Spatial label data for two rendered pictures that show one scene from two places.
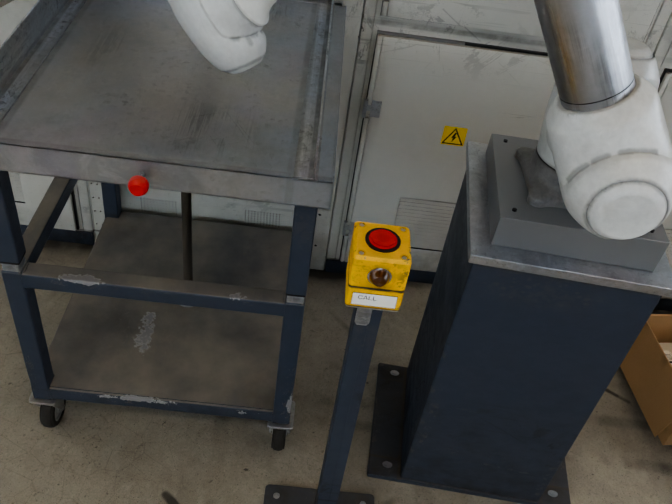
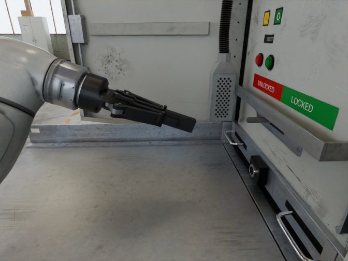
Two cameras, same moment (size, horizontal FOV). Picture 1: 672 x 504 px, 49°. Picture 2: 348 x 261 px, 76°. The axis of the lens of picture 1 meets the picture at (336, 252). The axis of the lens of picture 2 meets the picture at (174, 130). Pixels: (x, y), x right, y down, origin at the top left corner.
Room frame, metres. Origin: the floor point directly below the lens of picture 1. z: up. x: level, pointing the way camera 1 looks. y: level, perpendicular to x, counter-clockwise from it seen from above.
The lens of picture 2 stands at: (1.44, -0.09, 1.20)
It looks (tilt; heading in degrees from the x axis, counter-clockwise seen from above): 23 degrees down; 92
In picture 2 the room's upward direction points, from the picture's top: straight up
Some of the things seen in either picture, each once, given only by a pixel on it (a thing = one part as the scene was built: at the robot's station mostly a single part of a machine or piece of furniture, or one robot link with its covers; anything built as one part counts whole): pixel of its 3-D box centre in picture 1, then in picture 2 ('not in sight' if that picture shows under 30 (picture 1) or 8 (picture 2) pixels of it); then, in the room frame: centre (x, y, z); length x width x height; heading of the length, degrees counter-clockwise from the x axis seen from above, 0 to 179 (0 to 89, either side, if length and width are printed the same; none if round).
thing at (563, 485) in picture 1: (468, 431); not in sight; (1.12, -0.41, 0.01); 0.49 x 0.35 x 0.02; 89
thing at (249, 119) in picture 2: not in sight; (260, 116); (1.63, 0.41, 1.02); 0.06 x 0.02 x 0.04; 4
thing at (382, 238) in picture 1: (382, 241); not in sight; (0.77, -0.06, 0.90); 0.04 x 0.04 x 0.02
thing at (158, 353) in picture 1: (186, 212); not in sight; (1.27, 0.35, 0.46); 0.64 x 0.58 x 0.66; 4
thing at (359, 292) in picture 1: (377, 266); not in sight; (0.77, -0.06, 0.85); 0.08 x 0.08 x 0.10; 4
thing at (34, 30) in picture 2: not in sight; (37, 41); (-4.91, 10.34, 0.97); 1.00 x 0.46 x 1.95; 4
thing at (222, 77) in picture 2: not in sight; (222, 91); (1.57, 0.58, 1.04); 0.08 x 0.05 x 0.17; 4
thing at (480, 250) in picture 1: (561, 212); not in sight; (1.12, -0.41, 0.74); 0.36 x 0.36 x 0.02; 89
